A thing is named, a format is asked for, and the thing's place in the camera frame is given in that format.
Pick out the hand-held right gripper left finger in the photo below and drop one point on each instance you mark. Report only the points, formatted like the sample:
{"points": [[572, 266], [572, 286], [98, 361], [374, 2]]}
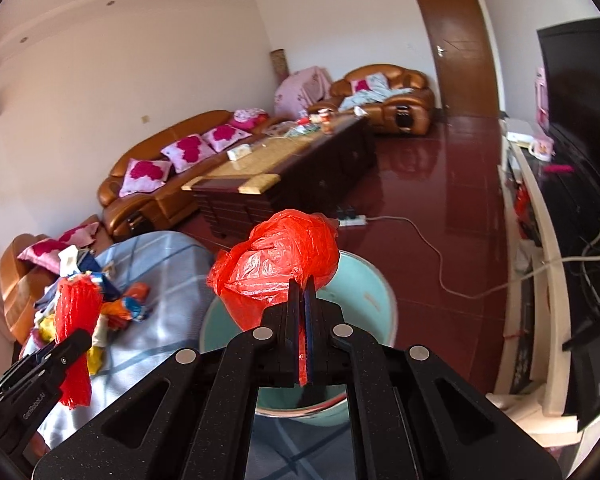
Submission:
{"points": [[294, 312]]}

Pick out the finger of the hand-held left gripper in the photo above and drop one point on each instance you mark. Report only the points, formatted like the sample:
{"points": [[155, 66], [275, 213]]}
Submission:
{"points": [[27, 366], [72, 347]]}

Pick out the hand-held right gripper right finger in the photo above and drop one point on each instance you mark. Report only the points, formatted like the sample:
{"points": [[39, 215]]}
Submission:
{"points": [[311, 312]]}

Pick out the red mesh bag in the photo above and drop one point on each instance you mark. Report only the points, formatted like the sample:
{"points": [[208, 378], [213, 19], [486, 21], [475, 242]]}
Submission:
{"points": [[75, 310]]}

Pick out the teal plastic bin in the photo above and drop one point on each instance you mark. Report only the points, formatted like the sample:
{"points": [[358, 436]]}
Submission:
{"points": [[360, 290]]}

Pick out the red plastic bag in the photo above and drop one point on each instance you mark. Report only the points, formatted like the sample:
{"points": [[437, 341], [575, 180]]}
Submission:
{"points": [[275, 260]]}

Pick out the pile of colourful wrappers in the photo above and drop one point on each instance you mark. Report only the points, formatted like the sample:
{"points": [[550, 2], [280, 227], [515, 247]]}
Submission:
{"points": [[122, 307]]}

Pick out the brown leather armchair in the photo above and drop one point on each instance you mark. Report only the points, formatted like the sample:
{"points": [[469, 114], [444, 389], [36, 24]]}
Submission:
{"points": [[17, 285]]}

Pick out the white power strip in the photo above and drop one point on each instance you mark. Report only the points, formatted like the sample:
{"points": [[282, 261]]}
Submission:
{"points": [[352, 220]]}

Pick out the blue plaid blanket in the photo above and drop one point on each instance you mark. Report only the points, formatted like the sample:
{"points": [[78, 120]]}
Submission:
{"points": [[170, 280]]}

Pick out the dark wooden coffee table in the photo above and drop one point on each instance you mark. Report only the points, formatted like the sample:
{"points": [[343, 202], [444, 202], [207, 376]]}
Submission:
{"points": [[300, 175]]}

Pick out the long brown leather sofa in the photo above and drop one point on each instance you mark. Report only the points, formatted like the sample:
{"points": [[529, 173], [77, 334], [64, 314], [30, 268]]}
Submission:
{"points": [[170, 200]]}

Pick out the tissue box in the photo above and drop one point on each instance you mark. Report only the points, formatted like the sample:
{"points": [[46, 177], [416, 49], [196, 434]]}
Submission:
{"points": [[240, 152]]}

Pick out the green wrapped bundle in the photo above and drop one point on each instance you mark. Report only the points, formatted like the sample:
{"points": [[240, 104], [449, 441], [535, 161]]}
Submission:
{"points": [[300, 131]]}

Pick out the white cup with red label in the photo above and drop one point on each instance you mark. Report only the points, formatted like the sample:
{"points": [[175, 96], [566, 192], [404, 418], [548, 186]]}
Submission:
{"points": [[325, 121]]}

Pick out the folded pink blanket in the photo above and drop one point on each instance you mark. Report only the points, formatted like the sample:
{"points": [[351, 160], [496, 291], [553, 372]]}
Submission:
{"points": [[250, 117]]}

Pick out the pink floral cover cloth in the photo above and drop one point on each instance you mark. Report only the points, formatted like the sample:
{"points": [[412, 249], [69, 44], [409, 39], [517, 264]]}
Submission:
{"points": [[300, 90]]}

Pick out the light blue blanket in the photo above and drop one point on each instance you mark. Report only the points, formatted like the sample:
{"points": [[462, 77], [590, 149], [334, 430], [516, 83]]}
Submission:
{"points": [[375, 92]]}

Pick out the brown leather loveseat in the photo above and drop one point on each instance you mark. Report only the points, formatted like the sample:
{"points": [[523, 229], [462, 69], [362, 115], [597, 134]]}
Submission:
{"points": [[415, 105]]}

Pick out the small pink heart pillow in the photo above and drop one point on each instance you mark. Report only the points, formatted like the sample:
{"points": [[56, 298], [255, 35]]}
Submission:
{"points": [[362, 84]]}

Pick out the red hanging ornament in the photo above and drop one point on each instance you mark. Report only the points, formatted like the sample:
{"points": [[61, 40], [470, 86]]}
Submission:
{"points": [[522, 202]]}

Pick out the cream television stand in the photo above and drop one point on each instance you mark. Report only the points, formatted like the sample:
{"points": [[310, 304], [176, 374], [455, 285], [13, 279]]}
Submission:
{"points": [[540, 220]]}

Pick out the brown woven column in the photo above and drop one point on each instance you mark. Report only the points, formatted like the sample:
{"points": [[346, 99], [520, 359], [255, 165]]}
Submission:
{"points": [[279, 62]]}

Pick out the flat white box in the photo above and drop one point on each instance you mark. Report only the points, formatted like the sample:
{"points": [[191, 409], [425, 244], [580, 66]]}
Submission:
{"points": [[522, 131]]}

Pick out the white printed mug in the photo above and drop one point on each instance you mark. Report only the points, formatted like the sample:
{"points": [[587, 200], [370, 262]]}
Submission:
{"points": [[540, 148]]}

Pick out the small pink object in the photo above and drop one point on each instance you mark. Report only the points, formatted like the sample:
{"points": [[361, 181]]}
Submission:
{"points": [[557, 168]]}

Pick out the brown wooden door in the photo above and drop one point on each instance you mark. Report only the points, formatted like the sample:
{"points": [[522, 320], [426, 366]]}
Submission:
{"points": [[455, 45]]}

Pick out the pink gift box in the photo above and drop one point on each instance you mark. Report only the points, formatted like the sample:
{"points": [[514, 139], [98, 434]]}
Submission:
{"points": [[542, 95]]}

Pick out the black television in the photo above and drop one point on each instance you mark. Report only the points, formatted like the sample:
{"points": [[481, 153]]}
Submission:
{"points": [[575, 85]]}

